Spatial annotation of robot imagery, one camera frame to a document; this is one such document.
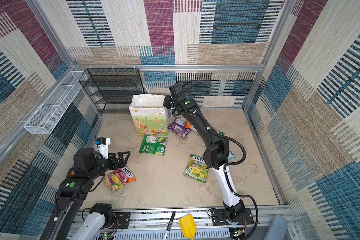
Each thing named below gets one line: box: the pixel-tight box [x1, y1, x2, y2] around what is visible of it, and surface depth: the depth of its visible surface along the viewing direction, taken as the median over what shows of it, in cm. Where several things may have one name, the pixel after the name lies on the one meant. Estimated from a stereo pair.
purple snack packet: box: [167, 118, 192, 139], surface depth 107 cm
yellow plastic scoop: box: [179, 213, 197, 240], surface depth 73 cm
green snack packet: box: [138, 134, 168, 156], surface depth 101 cm
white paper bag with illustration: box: [129, 84, 168, 137], surface depth 96 cm
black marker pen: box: [163, 212, 176, 240], surface depth 73 cm
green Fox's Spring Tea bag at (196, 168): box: [183, 154, 209, 183], surface depth 89 cm
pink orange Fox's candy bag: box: [103, 165, 136, 191], surface depth 85 cm
